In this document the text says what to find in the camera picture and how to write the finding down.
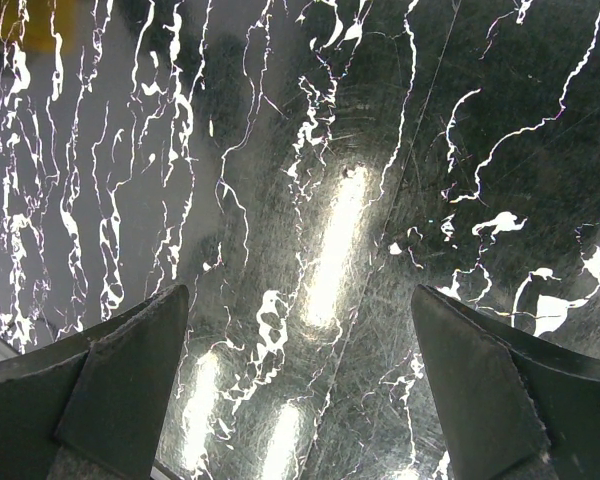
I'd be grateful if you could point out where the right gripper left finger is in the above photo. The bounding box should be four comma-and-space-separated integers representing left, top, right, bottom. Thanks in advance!
0, 285, 189, 479

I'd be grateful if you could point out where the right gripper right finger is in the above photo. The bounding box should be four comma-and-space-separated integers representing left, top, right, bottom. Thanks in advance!
411, 285, 600, 479

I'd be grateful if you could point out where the black marble pattern mat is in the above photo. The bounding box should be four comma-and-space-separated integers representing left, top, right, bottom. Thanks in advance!
0, 1, 600, 479

